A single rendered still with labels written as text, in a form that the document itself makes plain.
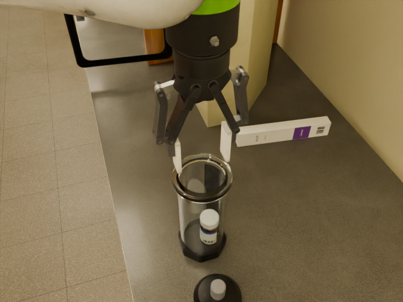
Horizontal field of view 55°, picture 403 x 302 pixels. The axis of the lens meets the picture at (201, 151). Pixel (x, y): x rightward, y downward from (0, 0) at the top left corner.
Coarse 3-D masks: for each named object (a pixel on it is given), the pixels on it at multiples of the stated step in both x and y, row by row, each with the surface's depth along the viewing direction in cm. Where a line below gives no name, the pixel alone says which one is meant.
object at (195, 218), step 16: (192, 160) 71; (208, 160) 72; (176, 176) 68; (192, 176) 74; (208, 176) 75; (224, 176) 70; (192, 192) 66; (208, 192) 66; (192, 208) 69; (208, 208) 68; (224, 208) 73; (192, 224) 72; (208, 224) 72; (192, 240) 76; (208, 240) 76
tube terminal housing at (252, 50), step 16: (240, 0) 87; (256, 0) 89; (272, 0) 101; (240, 16) 90; (256, 16) 93; (272, 16) 106; (240, 32) 93; (256, 32) 97; (272, 32) 111; (240, 48) 96; (256, 48) 102; (240, 64) 99; (256, 64) 107; (256, 80) 112; (224, 96) 105; (256, 96) 119; (208, 112) 107
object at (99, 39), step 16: (80, 32) 115; (96, 32) 116; (112, 32) 117; (128, 32) 118; (144, 32) 119; (160, 32) 120; (96, 48) 120; (112, 48) 121; (128, 48) 122; (144, 48) 123; (160, 48) 124
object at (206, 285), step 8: (200, 280) 76; (208, 280) 75; (216, 280) 71; (224, 280) 75; (232, 280) 75; (200, 288) 73; (208, 288) 73; (216, 288) 70; (224, 288) 70; (232, 288) 73; (200, 296) 72; (208, 296) 72; (216, 296) 71; (224, 296) 72; (232, 296) 72; (240, 296) 73
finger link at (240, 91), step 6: (240, 66) 56; (240, 78) 55; (246, 78) 55; (234, 84) 57; (240, 84) 56; (246, 84) 56; (234, 90) 59; (240, 90) 56; (234, 96) 60; (240, 96) 57; (246, 96) 58; (240, 102) 58; (246, 102) 58; (240, 108) 59; (246, 108) 59; (240, 114) 60; (246, 114) 60; (246, 120) 61
